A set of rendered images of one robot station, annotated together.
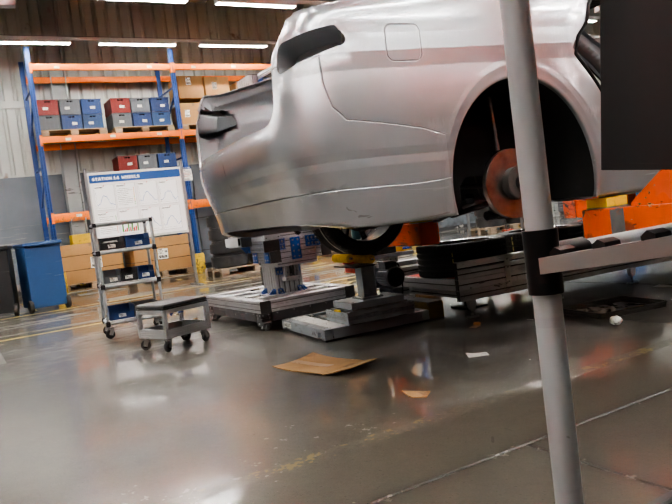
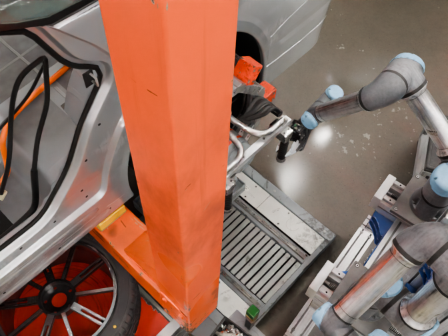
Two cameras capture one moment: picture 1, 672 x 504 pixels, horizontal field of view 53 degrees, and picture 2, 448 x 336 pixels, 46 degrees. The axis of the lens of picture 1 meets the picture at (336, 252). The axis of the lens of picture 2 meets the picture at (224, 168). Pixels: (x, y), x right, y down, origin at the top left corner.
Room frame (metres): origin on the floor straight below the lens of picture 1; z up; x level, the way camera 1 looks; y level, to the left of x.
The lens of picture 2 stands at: (5.97, -0.62, 2.67)
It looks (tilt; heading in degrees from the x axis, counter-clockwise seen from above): 58 degrees down; 154
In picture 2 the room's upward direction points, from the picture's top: 3 degrees clockwise
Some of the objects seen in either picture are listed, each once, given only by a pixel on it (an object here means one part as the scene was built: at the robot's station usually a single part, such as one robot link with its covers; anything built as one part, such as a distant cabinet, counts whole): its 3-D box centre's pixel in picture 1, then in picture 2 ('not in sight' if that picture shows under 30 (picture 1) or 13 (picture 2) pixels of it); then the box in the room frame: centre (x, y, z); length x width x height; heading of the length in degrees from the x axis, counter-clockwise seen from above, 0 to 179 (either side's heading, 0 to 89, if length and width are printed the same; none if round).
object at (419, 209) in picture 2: not in sight; (433, 199); (5.39, 0.57, 0.87); 0.15 x 0.15 x 0.10
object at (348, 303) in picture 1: (366, 283); not in sight; (4.63, -0.18, 0.32); 0.40 x 0.30 x 0.28; 114
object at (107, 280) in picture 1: (127, 276); not in sight; (6.05, 1.87, 0.50); 0.53 x 0.42 x 1.00; 114
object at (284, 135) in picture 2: not in sight; (280, 131); (4.91, 0.13, 0.93); 0.09 x 0.05 x 0.05; 24
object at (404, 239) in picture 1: (409, 221); (131, 236); (5.02, -0.57, 0.69); 0.52 x 0.17 x 0.35; 24
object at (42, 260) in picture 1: (42, 276); not in sight; (9.63, 4.18, 0.49); 0.64 x 0.54 x 0.97; 37
